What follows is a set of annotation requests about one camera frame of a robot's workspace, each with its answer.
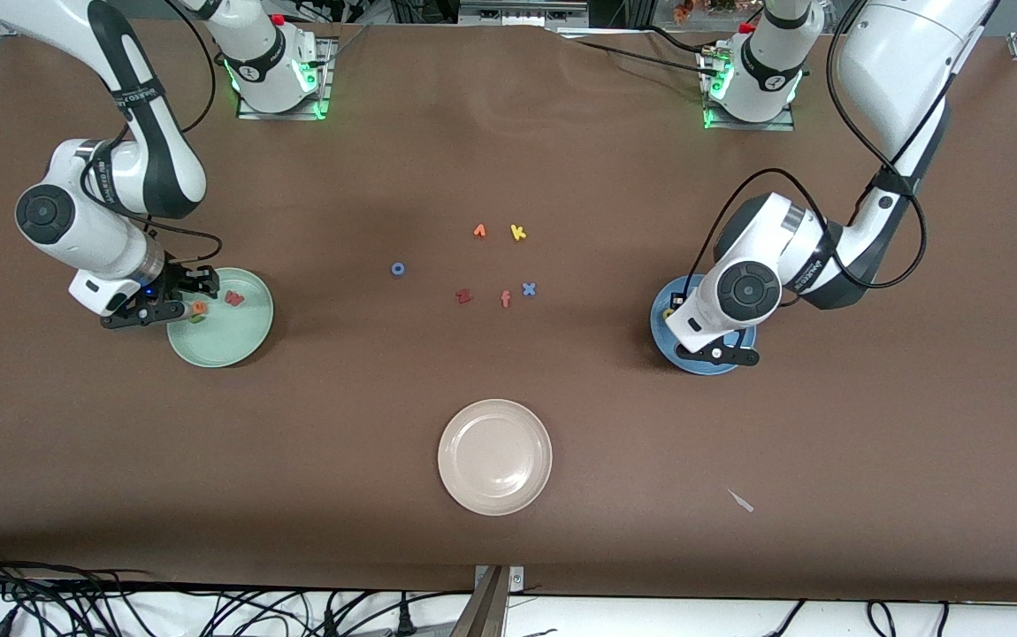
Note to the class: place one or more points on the yellow foam letter k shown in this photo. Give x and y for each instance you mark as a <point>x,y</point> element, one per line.
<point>517,232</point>

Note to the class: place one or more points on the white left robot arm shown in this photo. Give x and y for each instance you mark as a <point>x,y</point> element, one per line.
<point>774,239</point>

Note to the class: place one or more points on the orange dried flowers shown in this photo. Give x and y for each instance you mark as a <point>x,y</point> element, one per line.
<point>684,11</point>

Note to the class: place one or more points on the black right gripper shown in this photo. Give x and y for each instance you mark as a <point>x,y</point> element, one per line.
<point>178,280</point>

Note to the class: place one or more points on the grey metal box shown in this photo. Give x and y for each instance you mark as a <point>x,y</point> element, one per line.
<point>517,13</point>

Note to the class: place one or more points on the green plate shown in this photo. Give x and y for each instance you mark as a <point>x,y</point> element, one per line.
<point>230,341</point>

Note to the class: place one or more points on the metal table edge bracket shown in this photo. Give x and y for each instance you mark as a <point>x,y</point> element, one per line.
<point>491,610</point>

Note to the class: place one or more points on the dark red foam letter z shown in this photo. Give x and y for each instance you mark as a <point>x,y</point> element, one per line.
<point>463,296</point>

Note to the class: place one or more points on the blue plate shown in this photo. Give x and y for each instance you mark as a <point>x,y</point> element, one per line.
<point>657,326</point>

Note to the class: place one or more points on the beige plate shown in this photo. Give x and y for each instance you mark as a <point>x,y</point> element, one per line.
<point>495,457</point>

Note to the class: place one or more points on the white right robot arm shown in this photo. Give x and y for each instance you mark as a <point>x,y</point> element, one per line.
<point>84,239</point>

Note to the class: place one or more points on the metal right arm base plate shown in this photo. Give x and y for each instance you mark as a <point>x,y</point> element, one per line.
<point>324,80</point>

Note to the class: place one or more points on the white paper scrap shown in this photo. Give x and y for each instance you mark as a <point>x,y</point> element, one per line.
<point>741,501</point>

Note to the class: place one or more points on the pink foam letter w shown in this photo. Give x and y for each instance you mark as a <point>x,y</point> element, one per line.
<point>233,298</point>

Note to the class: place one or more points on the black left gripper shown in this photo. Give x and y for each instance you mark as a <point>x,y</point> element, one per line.
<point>676,295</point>

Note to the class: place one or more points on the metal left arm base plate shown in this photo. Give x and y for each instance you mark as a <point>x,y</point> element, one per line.
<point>783,125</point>

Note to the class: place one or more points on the black power plug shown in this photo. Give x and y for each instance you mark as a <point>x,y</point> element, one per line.
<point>402,621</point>

